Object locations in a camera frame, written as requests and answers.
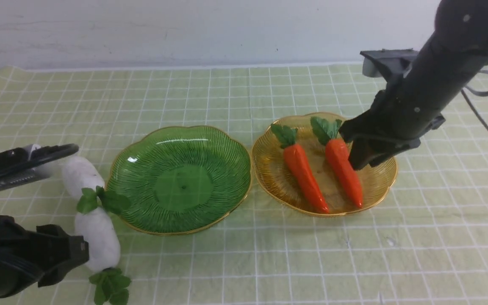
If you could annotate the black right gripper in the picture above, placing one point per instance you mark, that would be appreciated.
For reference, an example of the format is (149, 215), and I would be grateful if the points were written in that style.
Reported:
(372, 137)

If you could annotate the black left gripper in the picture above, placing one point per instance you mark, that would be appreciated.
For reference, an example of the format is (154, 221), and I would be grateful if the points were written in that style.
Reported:
(57, 253)

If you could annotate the orange toy carrot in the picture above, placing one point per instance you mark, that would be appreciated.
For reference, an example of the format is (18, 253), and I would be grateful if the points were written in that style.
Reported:
(297, 162)
(337, 156)

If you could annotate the white toy radish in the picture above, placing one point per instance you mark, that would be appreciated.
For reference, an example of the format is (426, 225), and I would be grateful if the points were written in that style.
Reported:
(97, 229)
(84, 183)

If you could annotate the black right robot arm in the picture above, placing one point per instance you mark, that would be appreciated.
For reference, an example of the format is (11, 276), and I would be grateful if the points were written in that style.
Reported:
(420, 84)

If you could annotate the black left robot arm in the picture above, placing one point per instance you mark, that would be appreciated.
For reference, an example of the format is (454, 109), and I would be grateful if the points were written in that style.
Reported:
(18, 271)

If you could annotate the amber ribbed plastic plate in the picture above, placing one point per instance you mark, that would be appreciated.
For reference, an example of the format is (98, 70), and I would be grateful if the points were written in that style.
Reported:
(277, 180)

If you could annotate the green ribbed plastic plate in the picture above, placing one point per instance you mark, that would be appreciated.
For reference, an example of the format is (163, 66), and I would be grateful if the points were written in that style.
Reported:
(180, 180)

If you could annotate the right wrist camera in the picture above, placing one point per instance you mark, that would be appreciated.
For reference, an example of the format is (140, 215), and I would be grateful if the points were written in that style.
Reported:
(387, 63)

